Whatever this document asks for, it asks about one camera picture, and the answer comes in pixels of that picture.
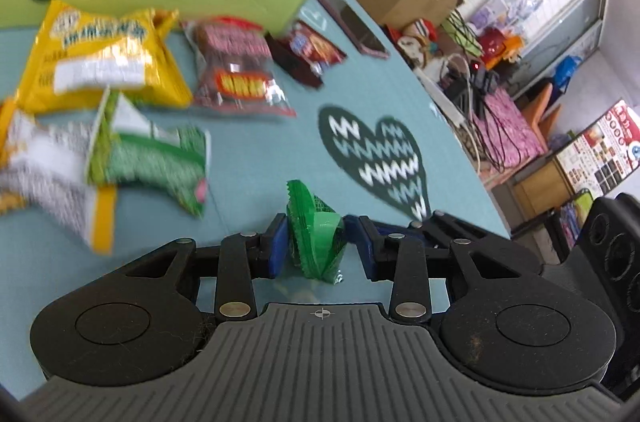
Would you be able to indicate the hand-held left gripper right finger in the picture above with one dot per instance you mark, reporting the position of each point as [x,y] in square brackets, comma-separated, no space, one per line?
[361,249]

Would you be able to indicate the small green candy packet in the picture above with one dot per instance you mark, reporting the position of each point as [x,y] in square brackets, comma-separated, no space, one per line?
[315,232]

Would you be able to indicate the orange bag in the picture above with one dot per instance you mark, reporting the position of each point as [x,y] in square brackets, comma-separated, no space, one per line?
[510,48]

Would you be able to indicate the clear dark red snack packet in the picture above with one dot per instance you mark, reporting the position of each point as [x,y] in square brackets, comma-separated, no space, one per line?
[235,62]

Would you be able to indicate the orange chair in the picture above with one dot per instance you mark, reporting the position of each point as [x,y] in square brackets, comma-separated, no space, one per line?
[542,107]

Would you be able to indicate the wooden cabinet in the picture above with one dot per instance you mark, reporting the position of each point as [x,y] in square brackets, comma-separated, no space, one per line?
[540,192]

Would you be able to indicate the smartphone with pink case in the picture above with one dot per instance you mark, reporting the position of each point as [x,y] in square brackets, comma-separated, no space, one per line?
[357,27]

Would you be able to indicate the small doll figure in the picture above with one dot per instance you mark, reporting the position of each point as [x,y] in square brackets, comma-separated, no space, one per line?
[417,42]

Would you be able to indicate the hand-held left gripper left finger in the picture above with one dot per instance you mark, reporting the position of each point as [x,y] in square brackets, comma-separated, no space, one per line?
[274,247]

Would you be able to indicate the yellow snack packet white label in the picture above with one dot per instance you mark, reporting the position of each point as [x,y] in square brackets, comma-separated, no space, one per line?
[100,57]

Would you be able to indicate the printed menu poster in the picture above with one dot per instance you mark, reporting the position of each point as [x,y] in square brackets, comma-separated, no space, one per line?
[605,147]

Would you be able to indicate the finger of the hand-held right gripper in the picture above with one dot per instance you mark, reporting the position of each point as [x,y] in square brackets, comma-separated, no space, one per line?
[475,229]

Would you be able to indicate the green snack packet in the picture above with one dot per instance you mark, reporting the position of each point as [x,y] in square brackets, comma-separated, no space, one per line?
[150,152]

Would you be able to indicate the blue plastic bag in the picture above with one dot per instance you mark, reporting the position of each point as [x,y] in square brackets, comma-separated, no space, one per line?
[569,73]

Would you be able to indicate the black charger plugs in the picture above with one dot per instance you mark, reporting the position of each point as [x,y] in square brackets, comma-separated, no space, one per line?
[475,82]

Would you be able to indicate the white and yellow snack packet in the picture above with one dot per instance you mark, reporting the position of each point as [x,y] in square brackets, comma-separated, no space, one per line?
[55,172]

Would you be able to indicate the white power strip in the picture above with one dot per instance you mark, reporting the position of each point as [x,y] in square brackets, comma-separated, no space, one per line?
[447,97]

